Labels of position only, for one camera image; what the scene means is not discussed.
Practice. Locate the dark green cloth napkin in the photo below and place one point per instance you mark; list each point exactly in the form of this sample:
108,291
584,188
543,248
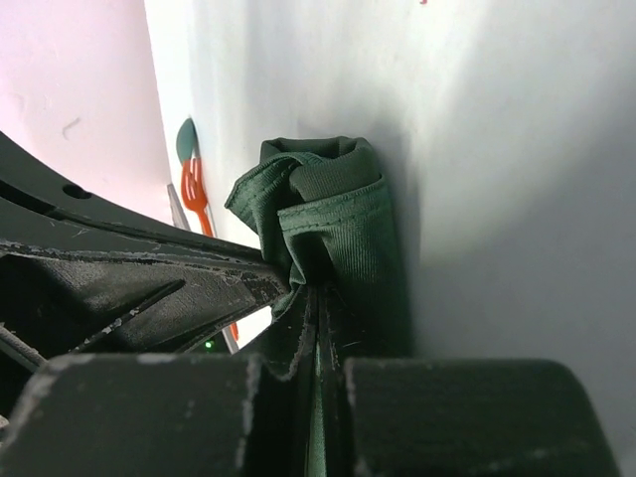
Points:
323,212

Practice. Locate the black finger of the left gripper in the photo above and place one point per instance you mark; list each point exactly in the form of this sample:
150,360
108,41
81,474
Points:
127,296
29,183

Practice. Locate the teal plastic utensil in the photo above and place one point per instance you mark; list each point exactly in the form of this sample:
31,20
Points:
187,144

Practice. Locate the orange plastic fork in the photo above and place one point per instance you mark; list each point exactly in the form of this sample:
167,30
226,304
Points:
194,195

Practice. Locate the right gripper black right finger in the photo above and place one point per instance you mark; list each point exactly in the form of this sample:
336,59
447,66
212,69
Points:
389,415

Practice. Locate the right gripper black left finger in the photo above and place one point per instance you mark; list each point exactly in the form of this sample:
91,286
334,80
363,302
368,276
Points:
246,414

